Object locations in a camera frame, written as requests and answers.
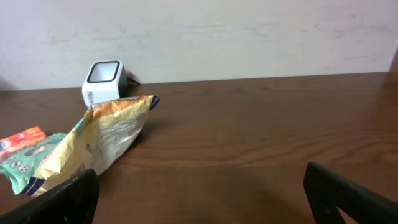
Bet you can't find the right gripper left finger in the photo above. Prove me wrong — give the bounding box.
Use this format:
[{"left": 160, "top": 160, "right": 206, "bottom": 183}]
[{"left": 1, "top": 169, "right": 100, "bottom": 224}]

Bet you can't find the yellow snack bag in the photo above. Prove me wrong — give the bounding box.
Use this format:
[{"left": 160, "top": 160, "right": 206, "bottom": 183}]
[{"left": 21, "top": 95, "right": 160, "bottom": 197}]

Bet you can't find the white barcode scanner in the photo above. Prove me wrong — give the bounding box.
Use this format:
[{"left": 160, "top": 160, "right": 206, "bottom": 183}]
[{"left": 81, "top": 60, "right": 127, "bottom": 107}]

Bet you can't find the teal wet wipes pack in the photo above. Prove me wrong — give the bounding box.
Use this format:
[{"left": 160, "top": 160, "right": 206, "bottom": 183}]
[{"left": 1, "top": 133, "right": 66, "bottom": 196}]

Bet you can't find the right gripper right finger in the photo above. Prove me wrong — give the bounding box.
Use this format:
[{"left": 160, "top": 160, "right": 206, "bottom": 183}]
[{"left": 303, "top": 162, "right": 397, "bottom": 224}]

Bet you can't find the small orange box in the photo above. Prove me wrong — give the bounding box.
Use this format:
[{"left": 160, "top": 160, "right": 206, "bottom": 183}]
[{"left": 1, "top": 126, "right": 46, "bottom": 159}]

